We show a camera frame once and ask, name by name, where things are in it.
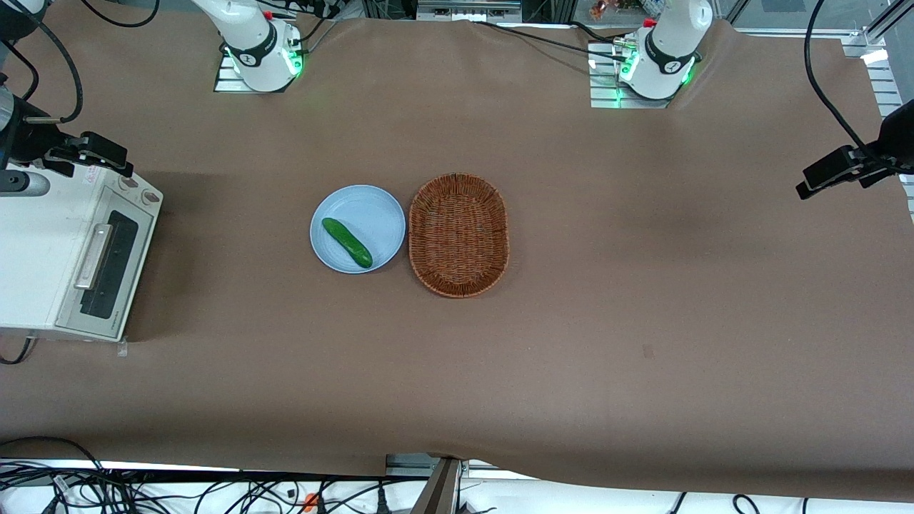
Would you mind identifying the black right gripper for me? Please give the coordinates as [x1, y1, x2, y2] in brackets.
[10, 99, 134, 179]

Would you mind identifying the aluminium frame rail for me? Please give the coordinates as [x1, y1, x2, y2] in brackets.
[841, 0, 914, 223]

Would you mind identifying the tangled black floor cable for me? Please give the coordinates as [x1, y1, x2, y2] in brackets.
[0, 460, 401, 514]

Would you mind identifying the white toaster oven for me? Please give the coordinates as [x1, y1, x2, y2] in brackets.
[0, 163, 164, 345]

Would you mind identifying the black cable on table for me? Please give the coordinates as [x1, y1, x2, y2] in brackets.
[468, 19, 633, 64]

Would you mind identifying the aluminium profile bar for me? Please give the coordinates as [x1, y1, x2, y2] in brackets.
[416, 0, 523, 22]

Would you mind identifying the green cucumber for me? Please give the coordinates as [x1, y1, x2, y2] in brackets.
[321, 217, 374, 270]

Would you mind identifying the grey camera stand post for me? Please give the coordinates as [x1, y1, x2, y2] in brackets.
[409, 457, 463, 514]

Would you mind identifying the oven door with metal handle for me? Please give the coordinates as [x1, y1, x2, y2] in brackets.
[56, 184, 164, 342]

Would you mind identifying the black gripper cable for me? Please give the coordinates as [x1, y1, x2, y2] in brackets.
[804, 0, 890, 159]
[0, 6, 86, 124]

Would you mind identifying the aluminium arm base plate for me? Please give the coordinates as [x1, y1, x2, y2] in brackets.
[588, 41, 676, 110]
[213, 44, 304, 94]

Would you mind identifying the black oven power cord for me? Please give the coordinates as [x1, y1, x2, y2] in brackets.
[0, 337, 36, 366]

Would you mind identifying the light blue plate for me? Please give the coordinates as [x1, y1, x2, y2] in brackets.
[309, 184, 407, 275]

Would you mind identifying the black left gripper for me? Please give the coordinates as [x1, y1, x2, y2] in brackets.
[795, 99, 914, 201]

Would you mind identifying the brown table cover sheet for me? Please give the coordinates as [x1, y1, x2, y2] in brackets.
[0, 13, 914, 502]

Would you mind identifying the black floor cable loop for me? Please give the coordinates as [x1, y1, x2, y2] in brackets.
[0, 435, 108, 493]

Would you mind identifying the brown wicker basket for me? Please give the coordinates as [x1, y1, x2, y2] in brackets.
[408, 172, 511, 299]

